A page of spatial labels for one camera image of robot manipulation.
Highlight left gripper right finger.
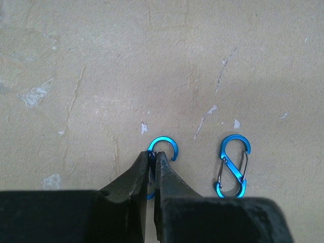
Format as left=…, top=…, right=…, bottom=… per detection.
left=154, top=152, right=294, bottom=242

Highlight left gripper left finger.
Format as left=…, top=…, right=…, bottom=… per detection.
left=1, top=151, right=148, bottom=242

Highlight teal carabiner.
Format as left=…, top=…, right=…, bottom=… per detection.
left=146, top=136, right=179, bottom=200
left=214, top=134, right=251, bottom=198

